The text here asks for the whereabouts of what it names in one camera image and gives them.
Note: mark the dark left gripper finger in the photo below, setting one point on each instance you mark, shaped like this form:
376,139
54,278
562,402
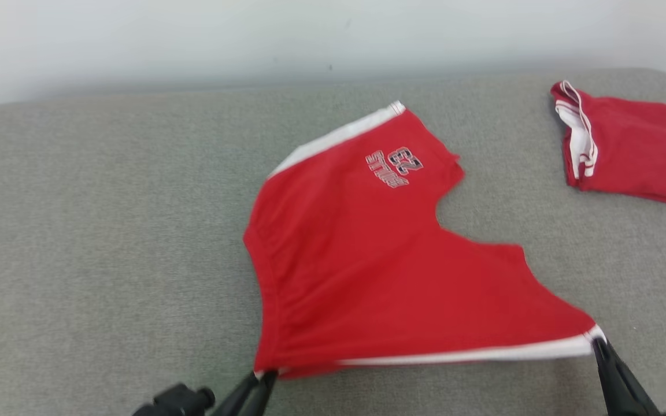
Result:
261,396
235,398

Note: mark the red shorts white side panels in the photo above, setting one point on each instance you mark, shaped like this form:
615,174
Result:
367,260

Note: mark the red jersey shirt white stripes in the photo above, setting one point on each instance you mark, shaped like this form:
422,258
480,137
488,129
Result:
639,150

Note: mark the grey fabric sofa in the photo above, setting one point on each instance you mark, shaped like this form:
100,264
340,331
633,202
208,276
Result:
107,231

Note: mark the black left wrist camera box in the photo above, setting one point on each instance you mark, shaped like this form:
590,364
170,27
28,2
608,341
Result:
180,400

